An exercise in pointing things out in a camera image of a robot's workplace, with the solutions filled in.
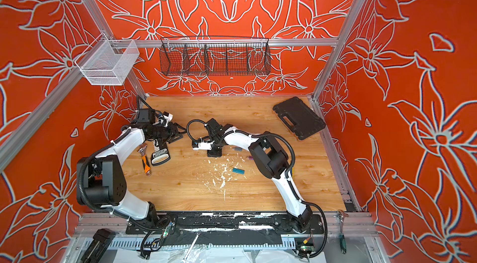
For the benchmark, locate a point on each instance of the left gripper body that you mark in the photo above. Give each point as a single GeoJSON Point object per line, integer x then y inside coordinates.
{"type": "Point", "coordinates": [164, 133]}

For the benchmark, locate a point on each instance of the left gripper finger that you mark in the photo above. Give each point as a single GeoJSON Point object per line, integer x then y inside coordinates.
{"type": "Point", "coordinates": [173, 137]}
{"type": "Point", "coordinates": [176, 127]}

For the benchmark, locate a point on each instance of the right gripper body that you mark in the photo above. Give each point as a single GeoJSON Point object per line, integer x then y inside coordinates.
{"type": "Point", "coordinates": [213, 143]}

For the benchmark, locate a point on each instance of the teal usb drive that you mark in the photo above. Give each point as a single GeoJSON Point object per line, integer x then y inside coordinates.
{"type": "Point", "coordinates": [238, 171]}

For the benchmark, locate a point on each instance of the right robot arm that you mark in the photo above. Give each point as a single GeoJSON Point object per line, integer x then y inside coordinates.
{"type": "Point", "coordinates": [273, 156]}

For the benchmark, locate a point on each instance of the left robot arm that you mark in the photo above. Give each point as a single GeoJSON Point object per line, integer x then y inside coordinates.
{"type": "Point", "coordinates": [101, 181]}

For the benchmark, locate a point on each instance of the black tool case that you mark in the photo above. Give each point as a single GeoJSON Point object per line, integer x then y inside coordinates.
{"type": "Point", "coordinates": [299, 118]}

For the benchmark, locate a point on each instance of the clear plastic bin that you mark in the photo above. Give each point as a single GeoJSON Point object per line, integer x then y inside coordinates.
{"type": "Point", "coordinates": [106, 61]}

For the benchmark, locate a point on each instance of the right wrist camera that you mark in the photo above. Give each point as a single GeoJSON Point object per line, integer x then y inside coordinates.
{"type": "Point", "coordinates": [201, 145]}

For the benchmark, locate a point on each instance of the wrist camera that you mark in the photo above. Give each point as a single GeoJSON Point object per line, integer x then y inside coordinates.
{"type": "Point", "coordinates": [201, 145]}
{"type": "Point", "coordinates": [153, 117]}

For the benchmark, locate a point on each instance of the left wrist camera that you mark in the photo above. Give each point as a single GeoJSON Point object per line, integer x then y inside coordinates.
{"type": "Point", "coordinates": [153, 117]}

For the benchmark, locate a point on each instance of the adjustable wrench orange handle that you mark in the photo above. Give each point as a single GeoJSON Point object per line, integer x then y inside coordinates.
{"type": "Point", "coordinates": [145, 161]}

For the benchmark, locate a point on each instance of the black wire basket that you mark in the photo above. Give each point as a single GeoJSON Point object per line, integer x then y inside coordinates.
{"type": "Point", "coordinates": [219, 56]}

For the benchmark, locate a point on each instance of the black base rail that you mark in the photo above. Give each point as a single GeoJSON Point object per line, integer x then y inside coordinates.
{"type": "Point", "coordinates": [277, 222]}

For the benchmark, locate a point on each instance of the green handled screwdriver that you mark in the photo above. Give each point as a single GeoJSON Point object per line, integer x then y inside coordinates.
{"type": "Point", "coordinates": [342, 243]}

